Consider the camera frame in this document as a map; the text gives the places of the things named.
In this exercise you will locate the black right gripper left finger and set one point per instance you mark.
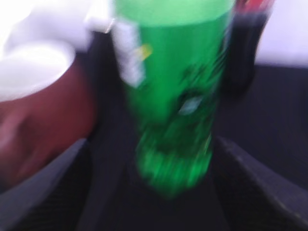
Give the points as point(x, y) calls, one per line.
point(52, 199)

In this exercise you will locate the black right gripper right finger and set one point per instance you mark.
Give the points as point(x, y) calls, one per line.
point(254, 197)

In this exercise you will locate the green plastic bottle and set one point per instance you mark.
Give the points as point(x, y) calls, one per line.
point(171, 57)

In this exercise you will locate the red mug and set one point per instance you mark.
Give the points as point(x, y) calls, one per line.
point(46, 104)

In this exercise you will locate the white mug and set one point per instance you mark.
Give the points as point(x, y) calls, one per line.
point(71, 21)

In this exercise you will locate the cola bottle red label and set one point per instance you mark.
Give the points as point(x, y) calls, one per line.
point(250, 19)

